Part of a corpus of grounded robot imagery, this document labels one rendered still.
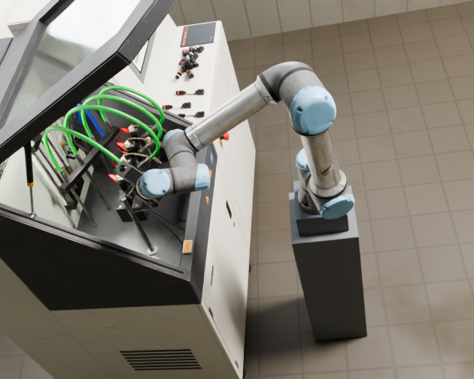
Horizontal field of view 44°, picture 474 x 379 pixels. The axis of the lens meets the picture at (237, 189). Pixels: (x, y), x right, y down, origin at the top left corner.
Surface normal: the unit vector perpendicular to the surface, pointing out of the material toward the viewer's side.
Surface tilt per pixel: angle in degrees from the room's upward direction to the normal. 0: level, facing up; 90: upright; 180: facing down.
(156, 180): 45
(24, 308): 90
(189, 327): 90
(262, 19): 90
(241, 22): 90
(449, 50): 0
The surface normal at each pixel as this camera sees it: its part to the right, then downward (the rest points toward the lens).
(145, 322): -0.06, 0.77
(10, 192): 0.98, -0.08
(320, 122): 0.26, 0.61
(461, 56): -0.20, -0.63
